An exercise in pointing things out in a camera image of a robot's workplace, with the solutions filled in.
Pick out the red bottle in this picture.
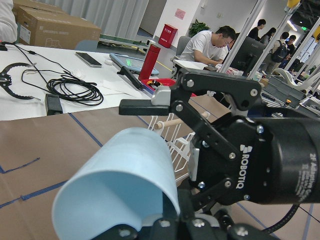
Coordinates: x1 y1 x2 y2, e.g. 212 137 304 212
138 44 161 81

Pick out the black smartphone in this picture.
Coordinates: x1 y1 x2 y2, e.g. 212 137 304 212
75 52 102 68

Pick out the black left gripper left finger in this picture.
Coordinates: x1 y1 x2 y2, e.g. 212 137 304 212
104 213 180 240

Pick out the black power adapter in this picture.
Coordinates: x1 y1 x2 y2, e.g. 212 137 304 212
44 93 63 116

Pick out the light blue ikea cup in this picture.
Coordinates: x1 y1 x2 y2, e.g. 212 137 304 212
52 127 181 240

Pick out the coiled black cable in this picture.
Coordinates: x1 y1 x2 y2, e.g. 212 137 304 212
20 69 104 107

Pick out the red parts tray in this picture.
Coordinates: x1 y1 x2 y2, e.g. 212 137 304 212
140 78 197 98

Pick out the cardboard box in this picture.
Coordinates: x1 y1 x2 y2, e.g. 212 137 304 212
12 0 101 51

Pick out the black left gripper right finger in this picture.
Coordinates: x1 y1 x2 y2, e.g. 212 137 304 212
179 212 275 240

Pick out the black monitor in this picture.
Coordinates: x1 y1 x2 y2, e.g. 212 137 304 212
230 36 266 77

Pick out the seated man white shirt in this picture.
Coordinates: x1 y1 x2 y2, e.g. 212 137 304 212
180 25 236 66

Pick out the white wire cup rack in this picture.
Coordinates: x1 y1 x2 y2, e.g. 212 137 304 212
148 113 195 184

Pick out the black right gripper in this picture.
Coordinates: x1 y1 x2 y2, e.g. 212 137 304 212
178 115 320 220

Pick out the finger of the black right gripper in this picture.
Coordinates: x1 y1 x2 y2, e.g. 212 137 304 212
118 68 262 159

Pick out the reacher grabber tool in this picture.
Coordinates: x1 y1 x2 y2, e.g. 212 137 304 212
0 63 42 101

